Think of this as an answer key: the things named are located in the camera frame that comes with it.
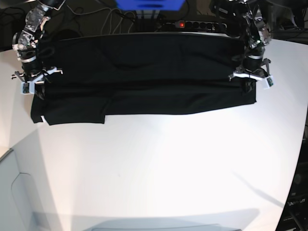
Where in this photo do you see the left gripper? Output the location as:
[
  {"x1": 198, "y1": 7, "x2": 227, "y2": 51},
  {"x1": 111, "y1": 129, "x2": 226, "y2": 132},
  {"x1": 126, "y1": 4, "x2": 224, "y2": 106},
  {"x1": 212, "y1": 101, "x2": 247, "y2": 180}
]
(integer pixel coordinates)
[{"x1": 229, "y1": 55, "x2": 271, "y2": 93}]

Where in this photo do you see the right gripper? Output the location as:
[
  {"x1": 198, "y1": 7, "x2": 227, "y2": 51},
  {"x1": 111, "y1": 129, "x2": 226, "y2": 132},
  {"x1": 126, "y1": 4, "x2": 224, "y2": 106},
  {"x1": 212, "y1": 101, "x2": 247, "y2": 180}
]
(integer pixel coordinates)
[{"x1": 11, "y1": 57, "x2": 63, "y2": 100}]

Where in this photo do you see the black T-shirt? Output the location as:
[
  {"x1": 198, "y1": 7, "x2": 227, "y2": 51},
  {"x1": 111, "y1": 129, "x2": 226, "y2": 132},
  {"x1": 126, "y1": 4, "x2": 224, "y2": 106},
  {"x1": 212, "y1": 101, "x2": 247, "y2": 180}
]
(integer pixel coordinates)
[{"x1": 30, "y1": 34, "x2": 256, "y2": 125}]

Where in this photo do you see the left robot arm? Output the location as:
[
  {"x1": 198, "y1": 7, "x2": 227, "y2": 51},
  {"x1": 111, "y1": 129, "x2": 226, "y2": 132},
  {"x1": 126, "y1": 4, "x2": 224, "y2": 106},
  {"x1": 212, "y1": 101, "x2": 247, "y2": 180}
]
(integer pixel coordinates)
[{"x1": 210, "y1": 0, "x2": 274, "y2": 90}]

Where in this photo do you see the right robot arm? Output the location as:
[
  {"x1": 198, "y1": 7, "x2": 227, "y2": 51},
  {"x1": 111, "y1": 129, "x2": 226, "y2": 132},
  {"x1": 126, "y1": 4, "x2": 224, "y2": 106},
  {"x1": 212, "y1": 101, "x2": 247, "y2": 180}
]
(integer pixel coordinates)
[{"x1": 11, "y1": 0, "x2": 65, "y2": 100}]

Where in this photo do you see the black power strip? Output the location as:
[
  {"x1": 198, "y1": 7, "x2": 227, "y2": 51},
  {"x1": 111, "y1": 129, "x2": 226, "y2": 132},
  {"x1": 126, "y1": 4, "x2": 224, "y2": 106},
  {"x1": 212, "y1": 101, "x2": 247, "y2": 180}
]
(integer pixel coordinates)
[{"x1": 161, "y1": 20, "x2": 221, "y2": 33}]

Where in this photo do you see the blue plastic bin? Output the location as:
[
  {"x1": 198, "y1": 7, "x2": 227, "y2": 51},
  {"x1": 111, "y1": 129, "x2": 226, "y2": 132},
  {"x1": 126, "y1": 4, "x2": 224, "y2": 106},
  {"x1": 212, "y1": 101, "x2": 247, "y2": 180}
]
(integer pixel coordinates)
[{"x1": 116, "y1": 0, "x2": 185, "y2": 11}]

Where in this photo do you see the black box with white lettering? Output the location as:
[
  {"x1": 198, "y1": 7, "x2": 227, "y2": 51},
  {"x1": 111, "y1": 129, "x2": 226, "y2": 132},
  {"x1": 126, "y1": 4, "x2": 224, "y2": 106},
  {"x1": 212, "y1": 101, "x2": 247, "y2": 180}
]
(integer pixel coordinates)
[{"x1": 276, "y1": 162, "x2": 308, "y2": 231}]

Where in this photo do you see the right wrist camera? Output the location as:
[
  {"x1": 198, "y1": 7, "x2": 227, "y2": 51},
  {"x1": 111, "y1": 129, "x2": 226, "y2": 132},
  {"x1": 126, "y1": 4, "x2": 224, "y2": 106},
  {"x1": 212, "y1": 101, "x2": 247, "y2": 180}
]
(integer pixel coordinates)
[{"x1": 21, "y1": 81, "x2": 35, "y2": 95}]

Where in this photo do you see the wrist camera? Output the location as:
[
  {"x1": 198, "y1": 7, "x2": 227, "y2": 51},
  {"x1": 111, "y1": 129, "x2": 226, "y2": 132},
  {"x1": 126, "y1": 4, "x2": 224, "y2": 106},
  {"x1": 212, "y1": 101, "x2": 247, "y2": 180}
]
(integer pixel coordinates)
[
  {"x1": 261, "y1": 75, "x2": 274, "y2": 90},
  {"x1": 21, "y1": 81, "x2": 35, "y2": 95}
]

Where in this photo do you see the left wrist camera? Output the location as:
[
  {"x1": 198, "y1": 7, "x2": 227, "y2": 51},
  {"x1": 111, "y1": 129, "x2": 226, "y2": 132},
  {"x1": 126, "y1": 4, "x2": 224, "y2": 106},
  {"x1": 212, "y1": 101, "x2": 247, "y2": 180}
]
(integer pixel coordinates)
[{"x1": 261, "y1": 75, "x2": 274, "y2": 90}]

